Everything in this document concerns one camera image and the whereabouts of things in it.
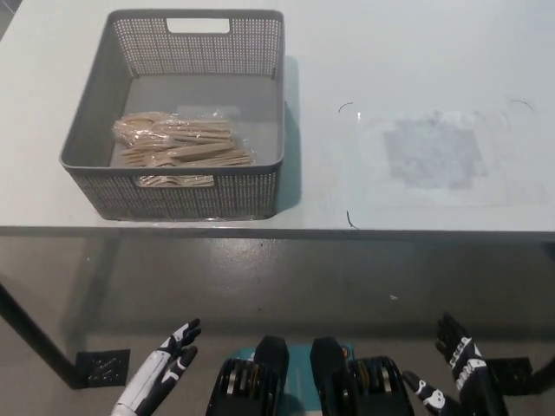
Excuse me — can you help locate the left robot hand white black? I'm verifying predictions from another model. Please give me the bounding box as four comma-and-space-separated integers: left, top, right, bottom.
113, 318, 203, 411

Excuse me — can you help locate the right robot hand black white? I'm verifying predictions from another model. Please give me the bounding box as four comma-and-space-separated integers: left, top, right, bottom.
401, 312, 509, 416

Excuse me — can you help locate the clear bag of wooden cutlery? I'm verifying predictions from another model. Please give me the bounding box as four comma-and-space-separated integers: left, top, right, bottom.
111, 110, 255, 188

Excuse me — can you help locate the black table foot plate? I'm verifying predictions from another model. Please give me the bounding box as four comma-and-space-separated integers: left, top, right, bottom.
484, 356, 534, 393
75, 348, 131, 388

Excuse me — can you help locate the black metal table leg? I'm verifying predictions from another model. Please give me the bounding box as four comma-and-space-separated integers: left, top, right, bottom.
0, 280, 86, 390
531, 345, 555, 386

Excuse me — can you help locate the black robot body teal top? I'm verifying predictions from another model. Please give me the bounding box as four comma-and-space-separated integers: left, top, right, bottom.
206, 333, 411, 416

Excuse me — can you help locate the grey perforated plastic basket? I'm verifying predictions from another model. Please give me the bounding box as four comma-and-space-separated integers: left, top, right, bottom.
58, 8, 288, 222

